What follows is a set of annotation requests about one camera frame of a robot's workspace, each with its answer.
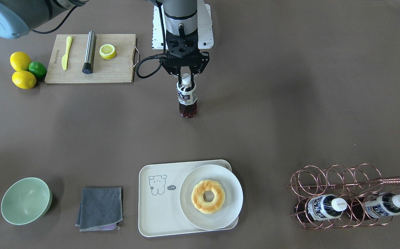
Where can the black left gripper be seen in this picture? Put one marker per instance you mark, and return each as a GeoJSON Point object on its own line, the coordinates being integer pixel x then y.
{"type": "Point", "coordinates": [202, 67]}

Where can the tea bottle white cap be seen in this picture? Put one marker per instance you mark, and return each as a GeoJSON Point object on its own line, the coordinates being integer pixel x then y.
{"type": "Point", "coordinates": [187, 98]}

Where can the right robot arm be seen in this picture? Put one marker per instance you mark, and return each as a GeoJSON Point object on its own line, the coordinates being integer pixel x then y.
{"type": "Point", "coordinates": [20, 17]}

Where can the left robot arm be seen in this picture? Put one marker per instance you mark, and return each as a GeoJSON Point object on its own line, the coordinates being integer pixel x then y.
{"type": "Point", "coordinates": [179, 23]}

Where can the cream rabbit tray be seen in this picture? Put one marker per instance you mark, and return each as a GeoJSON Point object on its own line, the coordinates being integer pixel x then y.
{"type": "Point", "coordinates": [159, 209]}

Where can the bamboo cutting board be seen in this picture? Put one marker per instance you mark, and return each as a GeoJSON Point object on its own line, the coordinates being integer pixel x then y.
{"type": "Point", "coordinates": [116, 70]}

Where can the half lemon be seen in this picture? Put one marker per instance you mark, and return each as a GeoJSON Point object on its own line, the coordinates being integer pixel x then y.
{"type": "Point", "coordinates": [107, 51]}

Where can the steel muddler black tip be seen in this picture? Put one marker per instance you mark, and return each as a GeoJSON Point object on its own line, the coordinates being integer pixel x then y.
{"type": "Point", "coordinates": [89, 54]}

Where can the white round plate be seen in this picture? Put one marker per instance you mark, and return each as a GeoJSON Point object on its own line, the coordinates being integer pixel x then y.
{"type": "Point", "coordinates": [232, 205]}

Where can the yellow plastic knife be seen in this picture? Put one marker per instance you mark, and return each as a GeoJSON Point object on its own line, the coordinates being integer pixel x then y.
{"type": "Point", "coordinates": [64, 59]}

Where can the green lime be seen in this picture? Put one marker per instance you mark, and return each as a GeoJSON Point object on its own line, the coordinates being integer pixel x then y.
{"type": "Point", "coordinates": [37, 69]}

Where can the grey folded cloth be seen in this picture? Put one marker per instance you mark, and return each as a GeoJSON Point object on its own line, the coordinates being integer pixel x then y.
{"type": "Point", "coordinates": [100, 209]}

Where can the lower whole lemon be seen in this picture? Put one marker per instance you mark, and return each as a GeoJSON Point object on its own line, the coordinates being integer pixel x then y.
{"type": "Point", "coordinates": [24, 79]}

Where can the whole lemon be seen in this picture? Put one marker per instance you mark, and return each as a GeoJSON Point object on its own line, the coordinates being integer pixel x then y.
{"type": "Point", "coordinates": [20, 61]}
{"type": "Point", "coordinates": [24, 79]}

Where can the upper whole lemon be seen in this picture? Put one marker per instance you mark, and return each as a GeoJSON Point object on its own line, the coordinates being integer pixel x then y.
{"type": "Point", "coordinates": [20, 61]}

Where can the mint green bowl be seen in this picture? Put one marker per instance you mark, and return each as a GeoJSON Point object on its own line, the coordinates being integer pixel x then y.
{"type": "Point", "coordinates": [26, 201]}

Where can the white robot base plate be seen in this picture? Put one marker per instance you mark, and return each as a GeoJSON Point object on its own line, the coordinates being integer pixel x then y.
{"type": "Point", "coordinates": [205, 32]}

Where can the glazed ring donut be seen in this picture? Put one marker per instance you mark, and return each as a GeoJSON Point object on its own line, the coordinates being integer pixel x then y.
{"type": "Point", "coordinates": [201, 204]}

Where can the copper wire bottle rack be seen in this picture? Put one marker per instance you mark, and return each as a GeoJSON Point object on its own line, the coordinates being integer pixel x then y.
{"type": "Point", "coordinates": [356, 185]}

